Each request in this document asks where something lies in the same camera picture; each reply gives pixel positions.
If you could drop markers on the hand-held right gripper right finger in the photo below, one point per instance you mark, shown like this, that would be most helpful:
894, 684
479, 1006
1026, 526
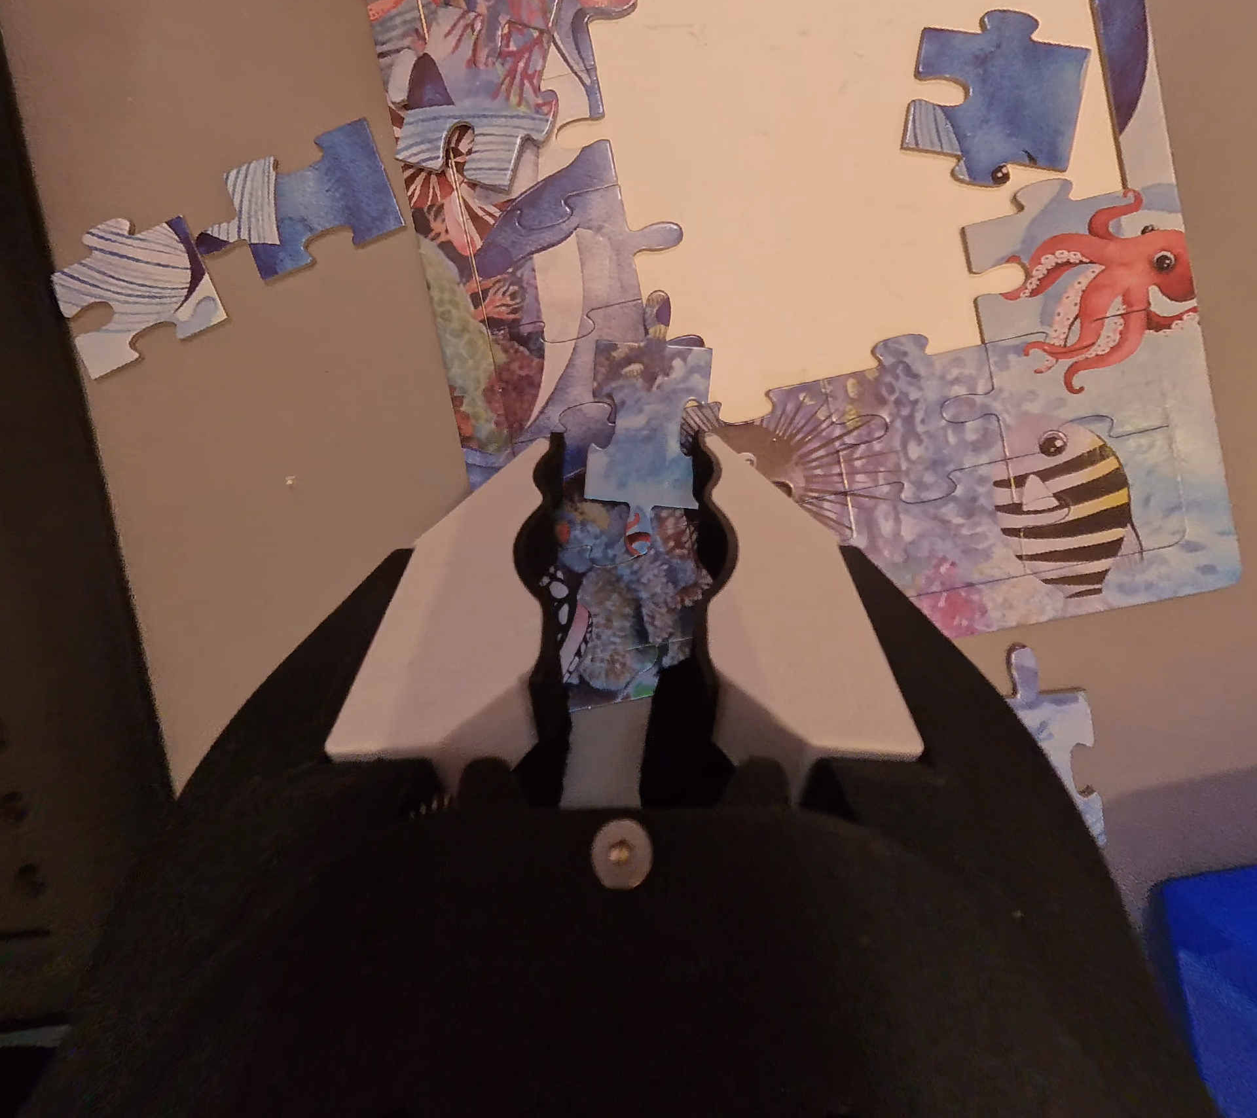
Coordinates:
813, 648

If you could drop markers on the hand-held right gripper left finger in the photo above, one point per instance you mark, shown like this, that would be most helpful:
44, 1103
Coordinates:
432, 648

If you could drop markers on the pale blue white puzzle piece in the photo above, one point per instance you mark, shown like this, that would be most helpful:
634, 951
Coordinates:
1056, 745

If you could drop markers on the light blue puzzle piece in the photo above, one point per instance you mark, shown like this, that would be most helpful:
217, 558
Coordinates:
645, 443

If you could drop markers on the sea animal jigsaw puzzle tray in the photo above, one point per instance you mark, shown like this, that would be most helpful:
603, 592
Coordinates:
786, 156

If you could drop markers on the dark blue puzzle piece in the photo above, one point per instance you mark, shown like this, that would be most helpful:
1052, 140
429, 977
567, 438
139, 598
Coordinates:
1000, 98

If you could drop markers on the blue puzzle piece striped end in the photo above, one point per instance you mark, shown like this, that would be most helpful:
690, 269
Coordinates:
323, 201

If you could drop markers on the pale blue striped puzzle piece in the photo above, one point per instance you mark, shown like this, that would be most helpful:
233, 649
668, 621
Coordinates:
469, 145

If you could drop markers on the large blue plastic bin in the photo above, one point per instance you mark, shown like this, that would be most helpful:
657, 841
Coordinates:
1208, 992

